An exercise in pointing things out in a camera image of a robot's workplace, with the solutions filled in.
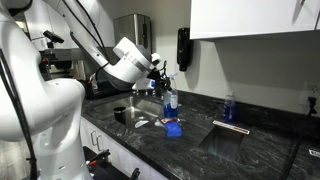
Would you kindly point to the steel paper towel dispenser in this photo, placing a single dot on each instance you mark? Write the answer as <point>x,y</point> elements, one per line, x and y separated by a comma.
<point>136,28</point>

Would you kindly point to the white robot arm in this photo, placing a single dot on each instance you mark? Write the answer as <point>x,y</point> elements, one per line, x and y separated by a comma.
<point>47,114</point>

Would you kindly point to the black soap dispenser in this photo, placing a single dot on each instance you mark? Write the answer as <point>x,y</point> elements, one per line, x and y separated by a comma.
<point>184,49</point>

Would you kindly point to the white label strip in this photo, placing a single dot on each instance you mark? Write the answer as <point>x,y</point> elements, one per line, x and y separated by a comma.
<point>232,127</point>

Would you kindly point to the white lower cabinet doors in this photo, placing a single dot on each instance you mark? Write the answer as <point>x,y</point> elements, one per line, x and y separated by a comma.
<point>120,157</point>

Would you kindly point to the stainless steel sink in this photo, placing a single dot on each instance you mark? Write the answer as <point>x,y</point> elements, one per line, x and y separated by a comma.
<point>139,111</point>

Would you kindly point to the blue bottle at backsplash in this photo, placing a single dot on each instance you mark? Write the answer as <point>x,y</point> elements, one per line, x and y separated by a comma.
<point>229,107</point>

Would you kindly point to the orange snack packet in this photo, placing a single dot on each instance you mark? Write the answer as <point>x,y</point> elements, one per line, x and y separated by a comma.
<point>167,120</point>

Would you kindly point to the white upper cabinet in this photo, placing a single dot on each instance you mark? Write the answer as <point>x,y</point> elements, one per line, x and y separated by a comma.
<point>212,19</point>

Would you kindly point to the wall power outlet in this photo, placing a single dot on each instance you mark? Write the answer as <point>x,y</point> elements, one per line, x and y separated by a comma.
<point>310,89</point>

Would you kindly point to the blue sponge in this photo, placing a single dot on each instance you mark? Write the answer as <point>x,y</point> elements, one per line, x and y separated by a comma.
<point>173,129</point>

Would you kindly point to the black cup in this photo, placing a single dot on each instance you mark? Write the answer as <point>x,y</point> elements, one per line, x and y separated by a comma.
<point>120,114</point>

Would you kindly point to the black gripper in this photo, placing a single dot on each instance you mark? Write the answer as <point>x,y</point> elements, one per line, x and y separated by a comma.
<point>160,77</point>

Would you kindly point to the blue dish soap bottle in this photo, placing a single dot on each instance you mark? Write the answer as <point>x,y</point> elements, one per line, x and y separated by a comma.
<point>170,101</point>

